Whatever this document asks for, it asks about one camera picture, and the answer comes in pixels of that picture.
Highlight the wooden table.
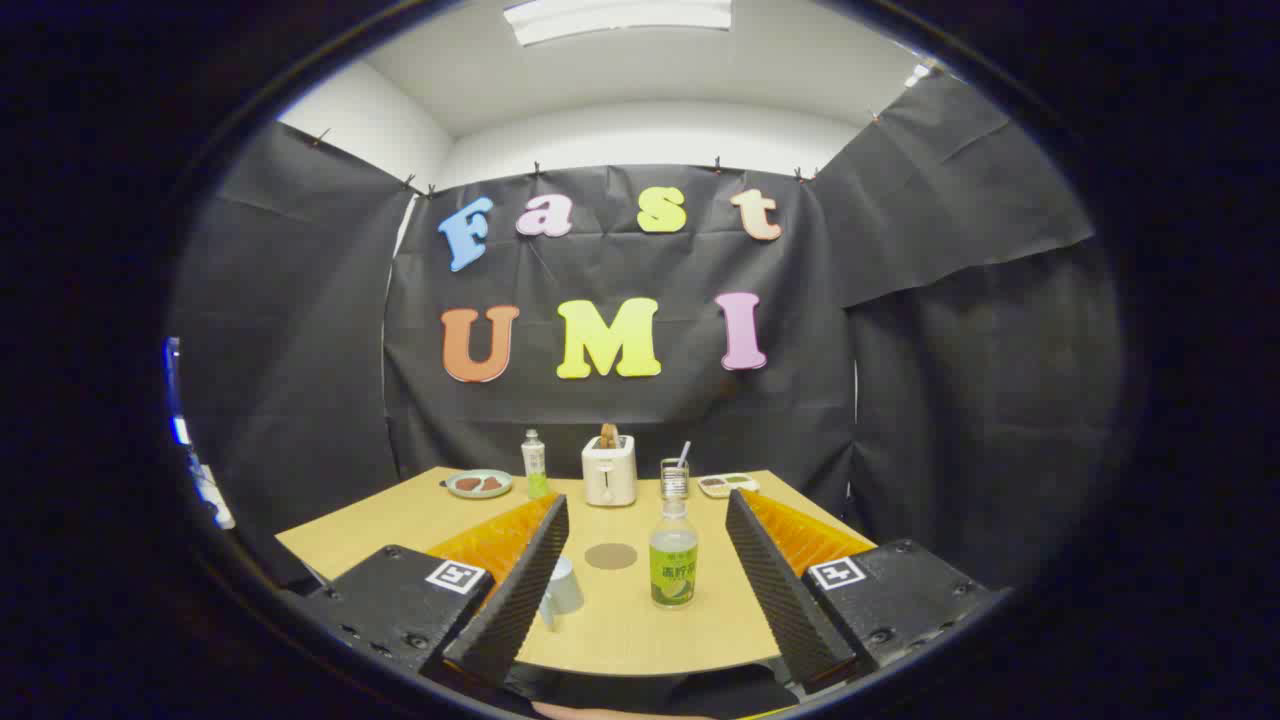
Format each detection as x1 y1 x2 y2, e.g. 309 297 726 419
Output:
275 466 879 678

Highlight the pale green plate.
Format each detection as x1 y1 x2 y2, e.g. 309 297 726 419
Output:
444 469 514 500

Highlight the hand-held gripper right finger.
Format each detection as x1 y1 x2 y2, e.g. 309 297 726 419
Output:
725 488 1006 693

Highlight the small white label tea bottle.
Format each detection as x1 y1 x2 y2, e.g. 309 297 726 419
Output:
521 429 549 500

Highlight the ceiling light panel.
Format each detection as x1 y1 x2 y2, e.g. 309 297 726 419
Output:
503 0 734 47

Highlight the green label juice bottle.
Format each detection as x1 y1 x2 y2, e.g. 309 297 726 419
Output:
649 497 699 608

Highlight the pale blue cup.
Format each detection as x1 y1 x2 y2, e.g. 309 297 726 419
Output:
538 556 585 633

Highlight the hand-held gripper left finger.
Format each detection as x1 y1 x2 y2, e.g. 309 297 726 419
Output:
295 492 571 689

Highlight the white toaster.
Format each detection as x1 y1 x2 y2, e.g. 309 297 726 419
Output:
582 435 638 508

